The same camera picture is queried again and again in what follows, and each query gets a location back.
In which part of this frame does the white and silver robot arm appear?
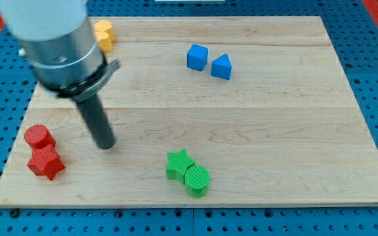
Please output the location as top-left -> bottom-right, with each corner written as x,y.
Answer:
0,0 -> 120,102

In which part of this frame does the wooden board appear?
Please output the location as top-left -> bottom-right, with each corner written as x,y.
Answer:
0,16 -> 378,208

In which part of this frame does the blue triangle block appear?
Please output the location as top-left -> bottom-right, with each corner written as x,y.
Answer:
211,54 -> 232,80

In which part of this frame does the green star block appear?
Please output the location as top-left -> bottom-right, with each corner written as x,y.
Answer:
165,149 -> 196,185

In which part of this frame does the green cylinder block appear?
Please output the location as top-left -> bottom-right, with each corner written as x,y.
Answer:
184,166 -> 210,198

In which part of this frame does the blue cube block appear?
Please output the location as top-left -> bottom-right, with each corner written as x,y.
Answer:
186,44 -> 209,71

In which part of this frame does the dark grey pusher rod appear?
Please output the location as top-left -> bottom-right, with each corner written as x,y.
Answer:
75,95 -> 116,149

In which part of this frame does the yellow block front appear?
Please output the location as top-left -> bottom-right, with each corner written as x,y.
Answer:
94,31 -> 113,52

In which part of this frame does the yellow block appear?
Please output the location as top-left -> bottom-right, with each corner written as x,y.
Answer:
94,20 -> 116,42
94,31 -> 113,52

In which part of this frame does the yellow block rear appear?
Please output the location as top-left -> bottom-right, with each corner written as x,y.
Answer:
94,20 -> 116,42

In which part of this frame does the red star block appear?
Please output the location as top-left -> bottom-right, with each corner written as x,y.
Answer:
27,144 -> 65,181

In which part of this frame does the red cylinder block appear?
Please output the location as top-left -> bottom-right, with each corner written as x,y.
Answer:
24,125 -> 56,149

